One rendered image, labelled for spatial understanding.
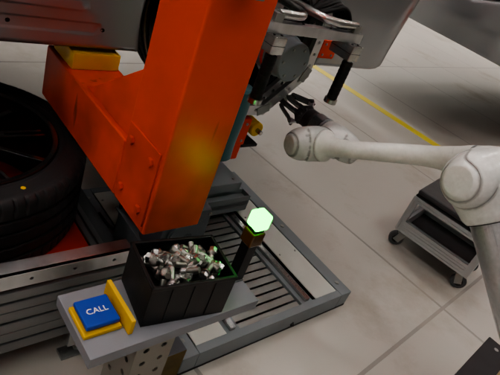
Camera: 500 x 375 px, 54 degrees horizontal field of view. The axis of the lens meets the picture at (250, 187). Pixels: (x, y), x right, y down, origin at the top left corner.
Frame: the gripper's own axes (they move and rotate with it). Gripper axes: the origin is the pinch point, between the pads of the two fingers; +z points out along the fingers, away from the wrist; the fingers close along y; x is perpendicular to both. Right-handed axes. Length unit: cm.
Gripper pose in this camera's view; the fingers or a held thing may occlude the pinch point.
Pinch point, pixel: (280, 94)
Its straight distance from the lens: 191.0
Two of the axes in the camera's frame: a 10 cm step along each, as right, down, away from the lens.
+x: -3.0, -4.8, -8.2
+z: -5.8, -5.9, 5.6
